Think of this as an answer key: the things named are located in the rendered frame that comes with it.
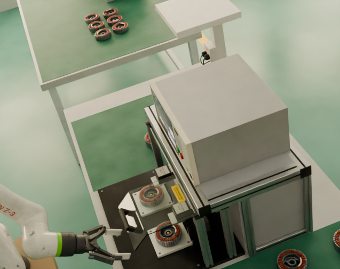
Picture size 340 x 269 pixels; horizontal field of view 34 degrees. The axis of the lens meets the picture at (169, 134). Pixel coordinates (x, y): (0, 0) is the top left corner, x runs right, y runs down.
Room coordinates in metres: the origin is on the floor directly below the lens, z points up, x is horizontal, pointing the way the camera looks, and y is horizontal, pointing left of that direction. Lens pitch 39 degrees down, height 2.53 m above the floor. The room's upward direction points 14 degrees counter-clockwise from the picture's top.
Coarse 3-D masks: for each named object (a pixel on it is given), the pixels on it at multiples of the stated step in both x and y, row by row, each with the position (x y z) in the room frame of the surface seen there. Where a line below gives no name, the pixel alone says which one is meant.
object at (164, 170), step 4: (156, 168) 1.79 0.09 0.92; (160, 168) 1.79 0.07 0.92; (164, 168) 1.78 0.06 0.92; (168, 168) 1.78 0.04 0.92; (156, 172) 1.77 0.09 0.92; (160, 172) 1.76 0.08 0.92; (164, 172) 1.75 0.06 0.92; (168, 172) 1.75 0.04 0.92; (156, 176) 1.76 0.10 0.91; (160, 176) 1.74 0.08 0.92; (164, 176) 1.74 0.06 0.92; (168, 176) 1.74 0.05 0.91; (152, 180) 1.77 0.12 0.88; (156, 180) 1.76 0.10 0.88
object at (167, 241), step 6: (168, 228) 1.55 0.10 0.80; (174, 228) 1.53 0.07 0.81; (180, 228) 1.52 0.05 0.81; (156, 234) 1.51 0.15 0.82; (162, 234) 1.53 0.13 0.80; (174, 234) 1.49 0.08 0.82; (180, 234) 1.49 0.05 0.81; (156, 240) 1.50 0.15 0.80; (162, 240) 1.48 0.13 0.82; (168, 240) 1.47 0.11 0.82; (174, 240) 1.46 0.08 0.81; (168, 246) 1.46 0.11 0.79
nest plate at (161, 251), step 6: (150, 234) 1.55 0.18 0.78; (186, 234) 1.51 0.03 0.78; (180, 240) 1.48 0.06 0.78; (186, 240) 1.48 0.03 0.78; (156, 246) 1.48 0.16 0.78; (162, 246) 1.48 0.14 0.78; (174, 246) 1.46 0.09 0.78; (180, 246) 1.45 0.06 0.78; (186, 246) 1.45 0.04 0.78; (156, 252) 1.45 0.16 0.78; (162, 252) 1.44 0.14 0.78; (168, 252) 1.44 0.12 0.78
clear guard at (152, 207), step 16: (176, 176) 1.56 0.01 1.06; (128, 192) 1.54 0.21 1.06; (144, 192) 1.52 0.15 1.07; (160, 192) 1.50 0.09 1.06; (128, 208) 1.48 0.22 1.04; (144, 208) 1.43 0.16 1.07; (160, 208) 1.41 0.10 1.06; (176, 208) 1.40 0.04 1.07; (192, 208) 1.38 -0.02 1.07; (144, 224) 1.36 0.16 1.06; (160, 224) 1.34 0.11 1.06
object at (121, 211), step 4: (120, 208) 1.47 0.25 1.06; (120, 212) 1.45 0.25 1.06; (124, 212) 1.45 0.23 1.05; (128, 212) 1.45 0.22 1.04; (124, 216) 1.42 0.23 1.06; (124, 220) 1.40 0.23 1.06; (124, 224) 1.39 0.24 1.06; (128, 224) 1.38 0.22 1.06; (128, 228) 1.36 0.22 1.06; (132, 228) 1.36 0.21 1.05
